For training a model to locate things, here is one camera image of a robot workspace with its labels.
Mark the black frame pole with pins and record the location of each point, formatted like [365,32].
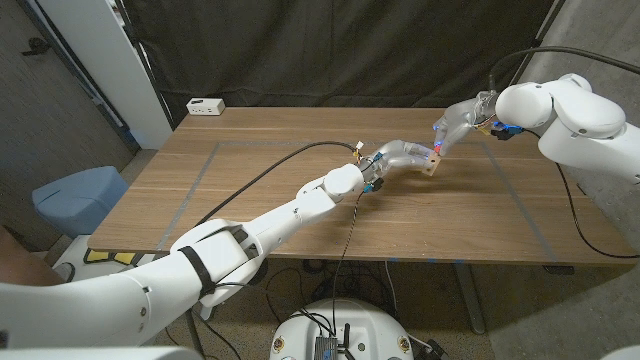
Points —
[542,25]
[145,65]

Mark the black wall rail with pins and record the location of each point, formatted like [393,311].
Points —
[75,75]

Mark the black curtain backdrop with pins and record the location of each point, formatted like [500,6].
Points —
[340,50]

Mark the white power strip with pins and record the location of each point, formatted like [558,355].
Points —
[205,106]

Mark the small wooden block with holes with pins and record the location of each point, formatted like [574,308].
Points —
[431,165]

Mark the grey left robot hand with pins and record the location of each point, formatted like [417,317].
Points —
[397,156]

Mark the grey table leg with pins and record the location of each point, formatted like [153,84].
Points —
[470,300]

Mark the white cabinet panel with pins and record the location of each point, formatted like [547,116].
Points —
[110,65]

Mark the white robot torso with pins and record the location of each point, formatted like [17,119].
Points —
[360,325]

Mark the person's bare leg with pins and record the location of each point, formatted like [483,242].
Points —
[25,267]

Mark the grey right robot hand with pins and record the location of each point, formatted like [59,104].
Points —
[460,120]

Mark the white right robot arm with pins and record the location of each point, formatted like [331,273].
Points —
[575,122]

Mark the blue padded stool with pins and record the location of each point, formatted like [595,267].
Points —
[75,200]

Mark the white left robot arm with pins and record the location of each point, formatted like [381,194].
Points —
[280,225]

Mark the grey electronics box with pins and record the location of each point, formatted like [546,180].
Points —
[326,347]

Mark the grey black sneaker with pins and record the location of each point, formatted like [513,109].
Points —
[66,271]

